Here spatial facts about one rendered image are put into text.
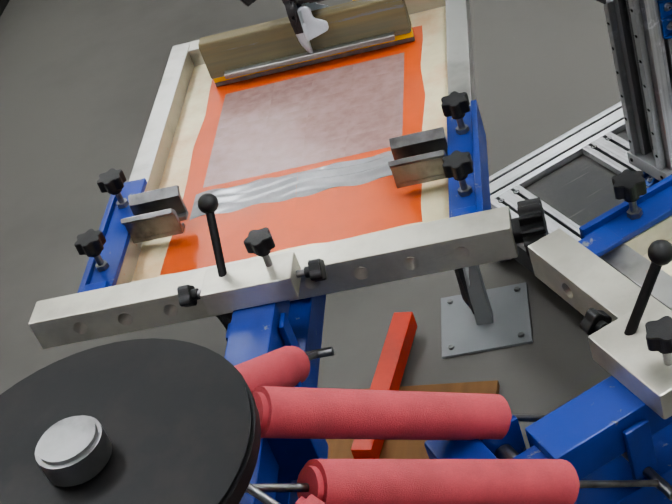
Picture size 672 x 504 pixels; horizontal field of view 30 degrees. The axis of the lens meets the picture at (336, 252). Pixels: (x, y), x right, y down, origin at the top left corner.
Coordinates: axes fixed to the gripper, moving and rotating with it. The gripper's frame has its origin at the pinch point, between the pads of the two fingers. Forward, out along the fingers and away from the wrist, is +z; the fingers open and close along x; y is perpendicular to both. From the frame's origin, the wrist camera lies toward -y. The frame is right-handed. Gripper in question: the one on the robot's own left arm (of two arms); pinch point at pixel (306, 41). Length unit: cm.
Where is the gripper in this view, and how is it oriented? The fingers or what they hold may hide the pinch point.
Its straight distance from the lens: 230.4
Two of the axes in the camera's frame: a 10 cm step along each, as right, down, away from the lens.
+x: 0.6, -6.2, 7.9
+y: 9.6, -1.9, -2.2
